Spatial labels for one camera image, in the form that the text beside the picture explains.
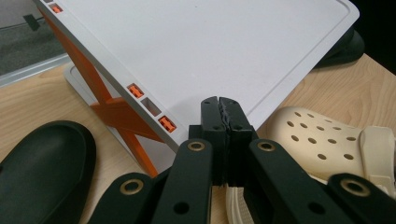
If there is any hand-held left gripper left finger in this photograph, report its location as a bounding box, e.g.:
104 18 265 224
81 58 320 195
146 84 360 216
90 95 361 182
188 95 231 188

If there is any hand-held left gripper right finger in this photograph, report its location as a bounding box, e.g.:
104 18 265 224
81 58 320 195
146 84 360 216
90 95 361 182
219 96 260 188

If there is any white two-tier shoe rack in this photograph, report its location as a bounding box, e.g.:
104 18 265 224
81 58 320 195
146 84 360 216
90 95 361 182
32 0 361 178

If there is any black flip-flop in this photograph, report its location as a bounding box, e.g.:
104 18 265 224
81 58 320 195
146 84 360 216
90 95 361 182
0 119 97 224
312 26 366 69

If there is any small black box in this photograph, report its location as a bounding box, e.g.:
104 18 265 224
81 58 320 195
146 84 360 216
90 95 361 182
22 13 42 33

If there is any metal floor rail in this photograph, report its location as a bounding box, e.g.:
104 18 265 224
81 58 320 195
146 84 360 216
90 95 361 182
0 53 72 89

